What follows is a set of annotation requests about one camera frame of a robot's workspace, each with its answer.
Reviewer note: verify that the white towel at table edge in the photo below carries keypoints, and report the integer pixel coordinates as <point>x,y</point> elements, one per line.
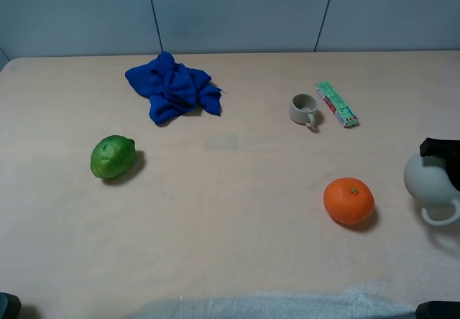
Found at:
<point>371,300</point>

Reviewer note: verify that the green rectangular gum box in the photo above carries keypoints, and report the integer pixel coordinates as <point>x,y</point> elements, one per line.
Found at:
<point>337,104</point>

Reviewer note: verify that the green lime fruit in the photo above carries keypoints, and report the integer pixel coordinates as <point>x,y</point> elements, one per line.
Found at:
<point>112,157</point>

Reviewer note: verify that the orange mandarin fruit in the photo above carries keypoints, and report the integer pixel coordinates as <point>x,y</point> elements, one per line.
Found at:
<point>348,201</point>

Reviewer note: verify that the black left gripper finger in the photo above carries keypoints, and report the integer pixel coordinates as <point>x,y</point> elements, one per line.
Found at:
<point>10,306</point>

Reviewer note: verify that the beige ceramic teapot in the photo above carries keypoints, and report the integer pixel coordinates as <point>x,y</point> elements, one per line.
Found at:
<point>426,180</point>

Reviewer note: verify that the crumpled blue cloth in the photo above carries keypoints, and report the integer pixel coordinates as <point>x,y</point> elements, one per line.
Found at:
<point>173,89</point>

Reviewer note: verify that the beige ceramic cup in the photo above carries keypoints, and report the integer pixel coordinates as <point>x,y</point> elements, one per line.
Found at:
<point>303,109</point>

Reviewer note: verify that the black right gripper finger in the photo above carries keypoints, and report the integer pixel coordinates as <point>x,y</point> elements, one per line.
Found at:
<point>447,150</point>
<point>438,310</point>

